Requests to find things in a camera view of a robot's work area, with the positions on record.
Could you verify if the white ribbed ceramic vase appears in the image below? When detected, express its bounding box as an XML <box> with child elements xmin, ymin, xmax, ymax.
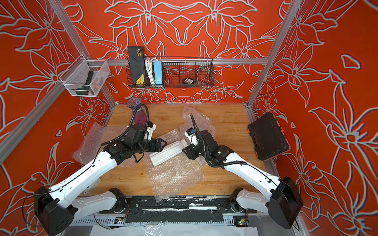
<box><xmin>150</xmin><ymin>139</ymin><xmax>188</xmax><ymax>167</ymax></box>

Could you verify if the bubble roll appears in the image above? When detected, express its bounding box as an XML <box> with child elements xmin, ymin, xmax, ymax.
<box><xmin>144</xmin><ymin>128</ymin><xmax>205</xmax><ymax>203</ymax></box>

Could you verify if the purple glass vase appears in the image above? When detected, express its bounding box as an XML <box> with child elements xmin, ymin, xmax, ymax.
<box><xmin>127</xmin><ymin>97</ymin><xmax>148</xmax><ymax>125</ymax></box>

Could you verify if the bubble bundle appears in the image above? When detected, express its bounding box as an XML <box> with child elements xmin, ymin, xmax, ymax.
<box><xmin>179</xmin><ymin>106</ymin><xmax>216</xmax><ymax>137</ymax></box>

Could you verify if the bubble wrap sheet of vase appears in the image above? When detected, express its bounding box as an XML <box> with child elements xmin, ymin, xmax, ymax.
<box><xmin>72</xmin><ymin>124</ymin><xmax>127</xmax><ymax>166</ymax></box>

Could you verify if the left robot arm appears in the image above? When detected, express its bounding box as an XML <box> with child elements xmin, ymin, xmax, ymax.
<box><xmin>33</xmin><ymin>119</ymin><xmax>167</xmax><ymax>236</ymax></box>

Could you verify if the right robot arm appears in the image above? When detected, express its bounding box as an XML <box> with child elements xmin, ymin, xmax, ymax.
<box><xmin>183</xmin><ymin>115</ymin><xmax>303</xmax><ymax>229</ymax></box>

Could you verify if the black plastic tool case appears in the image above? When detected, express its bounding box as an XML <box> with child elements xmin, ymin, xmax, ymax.
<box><xmin>248</xmin><ymin>112</ymin><xmax>291</xmax><ymax>161</ymax></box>

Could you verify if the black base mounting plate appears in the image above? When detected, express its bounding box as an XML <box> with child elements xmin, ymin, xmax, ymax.
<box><xmin>96</xmin><ymin>196</ymin><xmax>257</xmax><ymax>226</ymax></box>

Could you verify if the small black device in basket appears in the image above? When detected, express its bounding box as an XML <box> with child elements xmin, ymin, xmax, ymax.
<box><xmin>183</xmin><ymin>78</ymin><xmax>195</xmax><ymax>87</ymax></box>

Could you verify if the light blue box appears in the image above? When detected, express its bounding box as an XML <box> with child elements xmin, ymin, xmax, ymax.
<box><xmin>153</xmin><ymin>61</ymin><xmax>163</xmax><ymax>86</ymax></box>

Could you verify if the black box with yellow label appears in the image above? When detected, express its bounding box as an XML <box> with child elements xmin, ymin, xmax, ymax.
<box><xmin>128</xmin><ymin>46</ymin><xmax>146</xmax><ymax>88</ymax></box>

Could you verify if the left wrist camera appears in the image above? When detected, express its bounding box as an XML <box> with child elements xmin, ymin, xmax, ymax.
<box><xmin>144</xmin><ymin>121</ymin><xmax>157</xmax><ymax>141</ymax></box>

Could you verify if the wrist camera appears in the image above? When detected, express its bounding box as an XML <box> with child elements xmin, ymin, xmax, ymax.
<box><xmin>144</xmin><ymin>121</ymin><xmax>157</xmax><ymax>141</ymax></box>
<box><xmin>184</xmin><ymin>128</ymin><xmax>198</xmax><ymax>147</ymax></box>

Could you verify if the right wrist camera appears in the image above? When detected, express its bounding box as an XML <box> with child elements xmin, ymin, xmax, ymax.
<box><xmin>184</xmin><ymin>128</ymin><xmax>198</xmax><ymax>147</ymax></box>

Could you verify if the black wire wall basket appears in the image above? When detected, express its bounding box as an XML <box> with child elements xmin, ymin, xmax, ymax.
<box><xmin>126</xmin><ymin>57</ymin><xmax>215</xmax><ymax>89</ymax></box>

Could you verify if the white coiled cable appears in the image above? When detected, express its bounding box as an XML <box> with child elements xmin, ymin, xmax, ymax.
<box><xmin>144</xmin><ymin>58</ymin><xmax>156</xmax><ymax>86</ymax></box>

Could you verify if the clear plastic wall bin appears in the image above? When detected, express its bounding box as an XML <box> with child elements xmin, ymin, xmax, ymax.
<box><xmin>59</xmin><ymin>55</ymin><xmax>110</xmax><ymax>97</ymax></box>

